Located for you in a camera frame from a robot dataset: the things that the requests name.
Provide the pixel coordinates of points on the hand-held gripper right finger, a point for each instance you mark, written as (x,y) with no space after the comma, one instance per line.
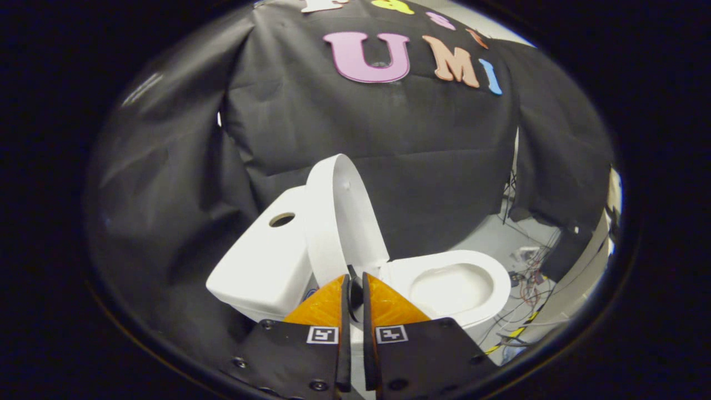
(427,358)

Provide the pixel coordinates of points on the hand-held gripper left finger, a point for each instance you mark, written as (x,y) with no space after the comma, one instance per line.
(289,361)

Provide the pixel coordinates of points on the white toilet lid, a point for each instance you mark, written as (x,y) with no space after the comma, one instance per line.
(350,222)

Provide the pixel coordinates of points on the yellow black striped tape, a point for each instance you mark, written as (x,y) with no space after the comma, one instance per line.
(516,332)

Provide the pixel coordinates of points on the white power strip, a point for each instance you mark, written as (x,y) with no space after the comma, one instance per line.
(525,254)

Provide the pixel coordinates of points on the black box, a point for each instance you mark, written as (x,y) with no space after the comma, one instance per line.
(561,253)

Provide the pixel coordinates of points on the thin metal stand pole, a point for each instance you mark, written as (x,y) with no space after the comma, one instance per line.
(510,183)

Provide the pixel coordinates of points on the black backdrop cloth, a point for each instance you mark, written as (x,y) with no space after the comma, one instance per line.
(389,139)

